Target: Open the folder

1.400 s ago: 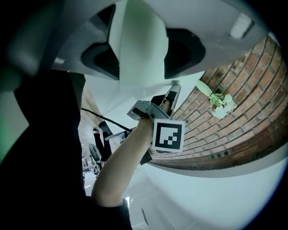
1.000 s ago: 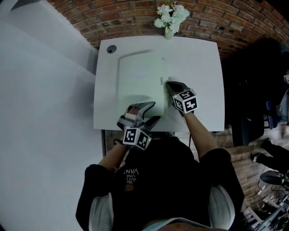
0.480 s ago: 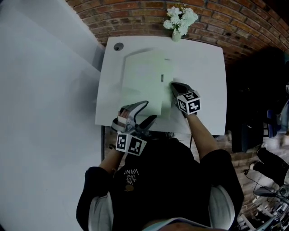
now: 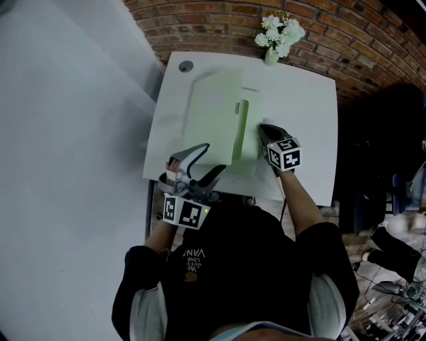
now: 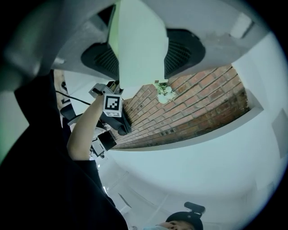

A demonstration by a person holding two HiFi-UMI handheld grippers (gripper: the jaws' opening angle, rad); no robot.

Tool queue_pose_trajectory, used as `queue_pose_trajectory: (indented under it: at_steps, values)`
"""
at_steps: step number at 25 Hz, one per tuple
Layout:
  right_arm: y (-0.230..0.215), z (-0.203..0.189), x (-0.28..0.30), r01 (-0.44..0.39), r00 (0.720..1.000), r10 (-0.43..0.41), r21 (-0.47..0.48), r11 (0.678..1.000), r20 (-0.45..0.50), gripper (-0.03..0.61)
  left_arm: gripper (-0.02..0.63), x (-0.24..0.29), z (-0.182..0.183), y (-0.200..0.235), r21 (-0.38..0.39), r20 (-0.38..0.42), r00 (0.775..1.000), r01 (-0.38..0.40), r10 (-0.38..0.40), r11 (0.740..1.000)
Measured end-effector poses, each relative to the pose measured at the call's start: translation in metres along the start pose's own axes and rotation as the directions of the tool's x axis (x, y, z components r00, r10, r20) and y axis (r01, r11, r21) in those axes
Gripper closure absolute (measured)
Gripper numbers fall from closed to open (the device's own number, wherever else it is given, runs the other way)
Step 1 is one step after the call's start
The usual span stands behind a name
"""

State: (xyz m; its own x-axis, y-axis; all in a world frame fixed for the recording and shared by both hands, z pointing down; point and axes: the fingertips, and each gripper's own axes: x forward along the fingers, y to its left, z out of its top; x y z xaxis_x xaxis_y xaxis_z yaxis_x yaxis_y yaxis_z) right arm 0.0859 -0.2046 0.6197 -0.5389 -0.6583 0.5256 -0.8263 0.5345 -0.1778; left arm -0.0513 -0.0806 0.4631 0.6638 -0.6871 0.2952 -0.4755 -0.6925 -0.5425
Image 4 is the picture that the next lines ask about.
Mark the blue chair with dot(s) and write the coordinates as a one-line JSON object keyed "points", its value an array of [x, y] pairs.
{"points": [[404, 196]]}

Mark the black and grey equipment pile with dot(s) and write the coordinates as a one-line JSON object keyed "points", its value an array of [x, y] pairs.
{"points": [[406, 293]]}

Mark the person's face mask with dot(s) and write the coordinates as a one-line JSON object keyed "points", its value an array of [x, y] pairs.
{"points": [[259, 331]]}

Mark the person's black t-shirt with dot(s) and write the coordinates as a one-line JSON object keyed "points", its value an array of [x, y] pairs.
{"points": [[239, 273]]}

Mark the person's white vest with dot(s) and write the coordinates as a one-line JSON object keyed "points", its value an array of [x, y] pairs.
{"points": [[148, 316]]}

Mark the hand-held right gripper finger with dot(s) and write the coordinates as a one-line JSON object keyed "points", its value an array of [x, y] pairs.
{"points": [[264, 135], [283, 133]]}

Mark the light green cloth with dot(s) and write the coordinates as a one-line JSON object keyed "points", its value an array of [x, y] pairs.
{"points": [[213, 116]]}

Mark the person's left hand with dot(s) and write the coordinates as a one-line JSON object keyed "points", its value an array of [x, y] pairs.
{"points": [[172, 170]]}

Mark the black office chair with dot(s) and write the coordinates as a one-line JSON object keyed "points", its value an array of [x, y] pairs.
{"points": [[372, 150]]}

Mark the person's right forearm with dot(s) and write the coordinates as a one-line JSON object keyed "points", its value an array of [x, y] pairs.
{"points": [[301, 203]]}

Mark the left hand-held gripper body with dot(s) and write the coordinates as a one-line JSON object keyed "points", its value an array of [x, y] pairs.
{"points": [[186, 213]]}

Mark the white flower bouquet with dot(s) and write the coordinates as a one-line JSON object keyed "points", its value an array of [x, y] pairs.
{"points": [[279, 33]]}

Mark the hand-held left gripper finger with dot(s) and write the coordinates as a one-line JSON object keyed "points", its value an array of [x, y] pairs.
{"points": [[186, 156], [209, 180]]}

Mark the person's left forearm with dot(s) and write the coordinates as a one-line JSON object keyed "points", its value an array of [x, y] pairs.
{"points": [[161, 236]]}

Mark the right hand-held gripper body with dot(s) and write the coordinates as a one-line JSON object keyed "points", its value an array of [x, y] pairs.
{"points": [[286, 156]]}

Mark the person's shoe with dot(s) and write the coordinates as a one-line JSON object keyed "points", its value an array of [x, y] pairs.
{"points": [[249, 200], [215, 196]]}

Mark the person's left shoe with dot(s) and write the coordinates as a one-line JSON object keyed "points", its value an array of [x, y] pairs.
{"points": [[215, 196]]}

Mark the person's right shoe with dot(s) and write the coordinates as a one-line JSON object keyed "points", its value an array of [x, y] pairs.
{"points": [[249, 200]]}

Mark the pale green vase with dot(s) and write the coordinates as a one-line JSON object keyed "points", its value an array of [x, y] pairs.
{"points": [[271, 57]]}

